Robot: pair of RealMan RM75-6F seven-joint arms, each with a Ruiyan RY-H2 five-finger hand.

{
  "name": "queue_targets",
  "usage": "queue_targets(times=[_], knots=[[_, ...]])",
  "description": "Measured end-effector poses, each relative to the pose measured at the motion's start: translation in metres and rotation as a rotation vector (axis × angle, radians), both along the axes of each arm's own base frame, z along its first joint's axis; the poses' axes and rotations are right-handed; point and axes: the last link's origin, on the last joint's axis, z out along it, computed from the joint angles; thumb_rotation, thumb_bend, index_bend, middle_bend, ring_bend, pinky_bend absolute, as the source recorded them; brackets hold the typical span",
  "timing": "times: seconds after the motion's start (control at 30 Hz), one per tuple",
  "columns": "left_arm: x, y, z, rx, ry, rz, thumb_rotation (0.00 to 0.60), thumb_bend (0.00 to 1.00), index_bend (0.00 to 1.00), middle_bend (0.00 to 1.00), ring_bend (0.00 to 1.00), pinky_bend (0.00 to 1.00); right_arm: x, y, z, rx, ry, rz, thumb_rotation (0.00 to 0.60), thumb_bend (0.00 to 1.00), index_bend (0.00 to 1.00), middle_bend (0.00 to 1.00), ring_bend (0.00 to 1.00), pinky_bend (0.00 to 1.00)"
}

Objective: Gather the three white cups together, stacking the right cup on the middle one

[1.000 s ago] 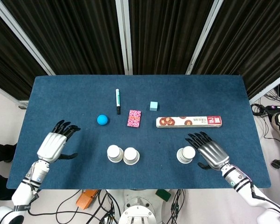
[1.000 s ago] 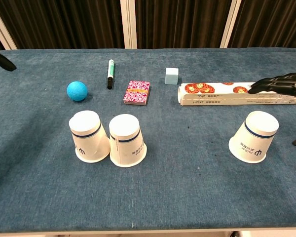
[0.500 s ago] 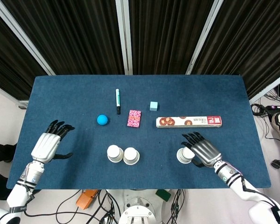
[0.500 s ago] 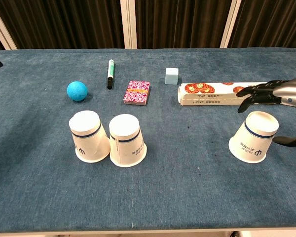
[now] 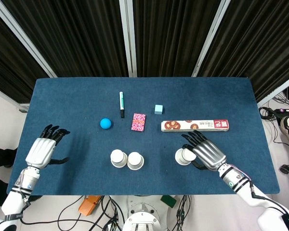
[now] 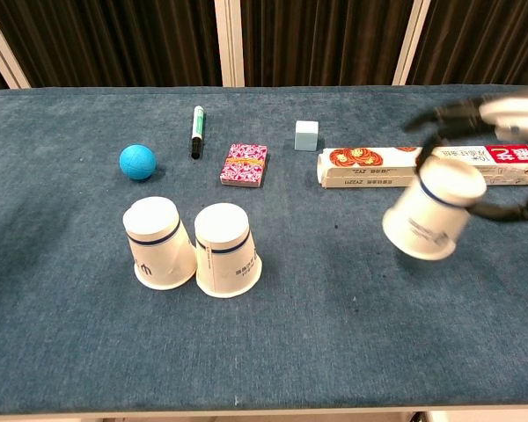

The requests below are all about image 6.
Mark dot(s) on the long foil roll box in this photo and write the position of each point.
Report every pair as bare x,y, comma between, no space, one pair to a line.
365,169

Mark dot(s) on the blue table cloth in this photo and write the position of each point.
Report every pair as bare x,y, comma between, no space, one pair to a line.
264,343

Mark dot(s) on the light blue cube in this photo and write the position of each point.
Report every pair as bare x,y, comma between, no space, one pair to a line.
306,136

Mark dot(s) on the white paper cup with logo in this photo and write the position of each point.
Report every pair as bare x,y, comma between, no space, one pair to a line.
158,246

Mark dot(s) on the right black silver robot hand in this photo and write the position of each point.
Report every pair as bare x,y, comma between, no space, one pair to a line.
510,110

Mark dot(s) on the pink playing card deck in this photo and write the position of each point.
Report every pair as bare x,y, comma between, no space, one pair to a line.
244,166

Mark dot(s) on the white frame post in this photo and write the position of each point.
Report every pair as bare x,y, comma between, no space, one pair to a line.
2,48
411,41
229,41

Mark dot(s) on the green white marker pen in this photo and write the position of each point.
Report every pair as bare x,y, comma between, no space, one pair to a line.
198,127

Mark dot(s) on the blue ball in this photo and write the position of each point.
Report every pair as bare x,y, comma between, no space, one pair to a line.
137,162

